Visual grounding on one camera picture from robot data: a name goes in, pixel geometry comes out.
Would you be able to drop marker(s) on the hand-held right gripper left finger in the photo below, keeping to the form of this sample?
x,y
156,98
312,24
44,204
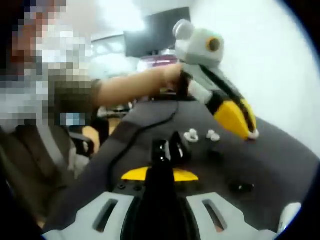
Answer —
x,y
105,215

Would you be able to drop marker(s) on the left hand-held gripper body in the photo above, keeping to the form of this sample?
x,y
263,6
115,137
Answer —
x,y
197,47

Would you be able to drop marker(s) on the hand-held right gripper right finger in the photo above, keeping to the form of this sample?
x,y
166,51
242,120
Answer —
x,y
220,215

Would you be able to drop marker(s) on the white earphone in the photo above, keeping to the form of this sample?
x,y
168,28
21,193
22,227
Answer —
x,y
253,134
213,135
191,135

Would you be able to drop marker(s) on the person's left hand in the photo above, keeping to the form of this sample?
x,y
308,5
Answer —
x,y
171,77

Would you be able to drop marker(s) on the open laptop purple screen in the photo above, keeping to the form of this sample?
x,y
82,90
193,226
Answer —
x,y
162,60

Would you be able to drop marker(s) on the black table mat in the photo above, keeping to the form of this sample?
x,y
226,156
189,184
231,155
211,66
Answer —
x,y
225,162

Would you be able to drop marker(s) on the black monitor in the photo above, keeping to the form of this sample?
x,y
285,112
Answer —
x,y
150,30

